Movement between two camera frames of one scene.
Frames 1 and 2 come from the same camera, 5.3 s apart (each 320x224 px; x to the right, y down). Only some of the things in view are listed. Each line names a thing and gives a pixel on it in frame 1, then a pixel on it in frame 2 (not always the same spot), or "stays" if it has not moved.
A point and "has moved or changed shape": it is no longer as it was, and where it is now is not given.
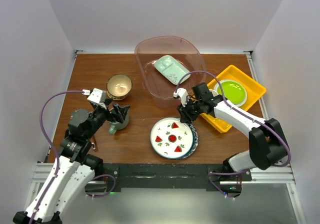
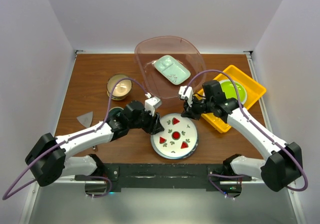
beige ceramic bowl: (118, 86) stays
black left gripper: (119, 114) -> (156, 126)
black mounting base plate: (173, 175) stays
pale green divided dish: (171, 69) stays
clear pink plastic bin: (162, 61) stays
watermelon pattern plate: (170, 138) has moved or changed shape
